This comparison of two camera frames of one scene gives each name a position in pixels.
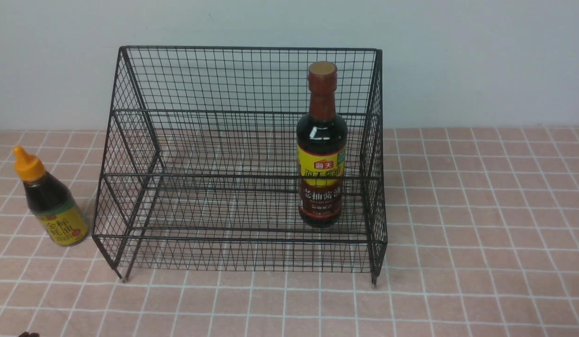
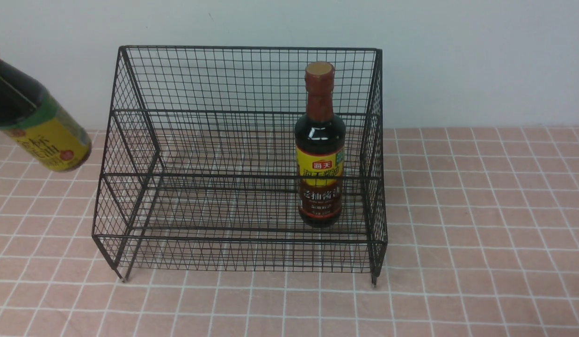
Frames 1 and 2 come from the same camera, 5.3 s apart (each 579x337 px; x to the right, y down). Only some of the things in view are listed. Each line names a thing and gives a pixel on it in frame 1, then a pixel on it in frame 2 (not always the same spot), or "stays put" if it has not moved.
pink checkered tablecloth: [475, 231] stays put
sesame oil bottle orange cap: [55, 208] -> [32, 122]
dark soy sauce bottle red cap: [322, 147] stays put
